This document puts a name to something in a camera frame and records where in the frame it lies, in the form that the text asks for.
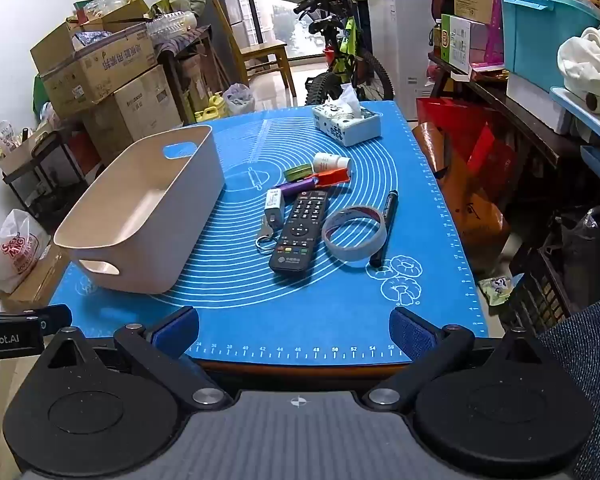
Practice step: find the translucent plastic bag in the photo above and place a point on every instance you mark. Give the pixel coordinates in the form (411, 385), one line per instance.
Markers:
(239, 100)

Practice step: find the snack packet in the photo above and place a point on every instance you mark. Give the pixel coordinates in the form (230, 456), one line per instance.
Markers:
(497, 290)

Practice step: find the patterned tissue box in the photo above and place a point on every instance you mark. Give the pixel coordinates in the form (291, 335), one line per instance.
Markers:
(352, 127)

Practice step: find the printed cardboard box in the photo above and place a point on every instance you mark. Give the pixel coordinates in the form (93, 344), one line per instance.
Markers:
(100, 70)

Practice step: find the black remote control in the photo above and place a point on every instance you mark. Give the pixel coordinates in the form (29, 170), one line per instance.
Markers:
(300, 230)

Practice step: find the blue silicone mat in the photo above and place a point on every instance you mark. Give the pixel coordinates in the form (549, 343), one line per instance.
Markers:
(330, 305)

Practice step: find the person's leg in jeans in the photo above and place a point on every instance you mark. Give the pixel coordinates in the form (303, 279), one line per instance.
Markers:
(590, 370)

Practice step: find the small green tape roll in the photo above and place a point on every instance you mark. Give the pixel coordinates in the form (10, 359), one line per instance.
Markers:
(297, 174)

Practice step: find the turquoise storage bin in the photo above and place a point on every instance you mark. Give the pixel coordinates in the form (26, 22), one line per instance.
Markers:
(540, 45)

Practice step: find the white cloth bundle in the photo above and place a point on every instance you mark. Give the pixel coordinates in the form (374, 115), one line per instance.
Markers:
(590, 65)

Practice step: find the pink box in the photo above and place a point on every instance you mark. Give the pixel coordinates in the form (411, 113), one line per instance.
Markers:
(495, 40)

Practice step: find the black plastic crate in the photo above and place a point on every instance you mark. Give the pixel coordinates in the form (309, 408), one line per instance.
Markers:
(540, 285)

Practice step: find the orange utility knife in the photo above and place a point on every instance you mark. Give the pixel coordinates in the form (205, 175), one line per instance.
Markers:
(334, 178)

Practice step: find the black marker pen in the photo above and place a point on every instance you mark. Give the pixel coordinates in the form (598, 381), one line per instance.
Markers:
(386, 225)

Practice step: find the green and white carton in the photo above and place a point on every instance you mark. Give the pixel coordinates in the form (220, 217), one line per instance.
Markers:
(457, 42)

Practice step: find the beige plastic basket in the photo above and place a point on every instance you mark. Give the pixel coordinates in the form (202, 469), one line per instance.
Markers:
(180, 210)

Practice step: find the white storage box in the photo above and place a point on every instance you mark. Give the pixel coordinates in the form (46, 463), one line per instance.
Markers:
(535, 102)

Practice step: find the dark wooden side table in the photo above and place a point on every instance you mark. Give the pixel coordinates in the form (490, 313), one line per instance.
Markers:
(190, 70)

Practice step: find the black and green bicycle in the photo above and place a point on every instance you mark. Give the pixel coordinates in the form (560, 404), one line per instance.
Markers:
(347, 50)

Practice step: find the wooden chair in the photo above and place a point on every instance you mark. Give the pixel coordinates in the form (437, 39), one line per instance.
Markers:
(265, 50)

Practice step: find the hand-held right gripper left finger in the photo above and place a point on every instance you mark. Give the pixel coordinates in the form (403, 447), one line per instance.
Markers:
(177, 330)

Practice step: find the yellow detergent bottle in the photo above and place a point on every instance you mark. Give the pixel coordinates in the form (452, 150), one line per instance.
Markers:
(217, 107)

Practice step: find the open cardboard box with clutter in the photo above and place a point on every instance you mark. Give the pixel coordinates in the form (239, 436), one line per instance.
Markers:
(120, 12)

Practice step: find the flat cardboard box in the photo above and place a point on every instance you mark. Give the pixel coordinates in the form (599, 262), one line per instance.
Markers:
(37, 282)

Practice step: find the light blue tray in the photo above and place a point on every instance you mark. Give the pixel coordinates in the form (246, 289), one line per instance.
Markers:
(580, 112)

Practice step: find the orange paper bag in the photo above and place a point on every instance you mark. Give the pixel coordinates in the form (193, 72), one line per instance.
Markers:
(472, 205)

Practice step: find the clear tape roll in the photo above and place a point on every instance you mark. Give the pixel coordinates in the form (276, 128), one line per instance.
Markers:
(352, 254)

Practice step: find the large taped cardboard box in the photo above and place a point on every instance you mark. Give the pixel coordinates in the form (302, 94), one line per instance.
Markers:
(140, 110)

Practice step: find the black metal rack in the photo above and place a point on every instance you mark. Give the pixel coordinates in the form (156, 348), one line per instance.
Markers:
(45, 170)

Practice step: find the red paper bag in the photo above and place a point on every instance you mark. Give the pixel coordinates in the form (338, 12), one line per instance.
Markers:
(445, 120)

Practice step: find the white pill bottle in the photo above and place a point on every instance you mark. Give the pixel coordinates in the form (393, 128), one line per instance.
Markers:
(330, 162)

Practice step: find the dark wooden shelf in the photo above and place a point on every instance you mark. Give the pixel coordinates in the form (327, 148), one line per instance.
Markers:
(505, 110)

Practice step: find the pack of clear bottles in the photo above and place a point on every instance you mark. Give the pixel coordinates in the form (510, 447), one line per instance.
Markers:
(172, 25)

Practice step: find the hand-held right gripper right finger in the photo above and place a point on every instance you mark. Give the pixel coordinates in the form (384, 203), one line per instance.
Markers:
(410, 332)

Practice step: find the white plastic bag red print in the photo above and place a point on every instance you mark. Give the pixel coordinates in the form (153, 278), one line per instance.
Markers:
(15, 250)

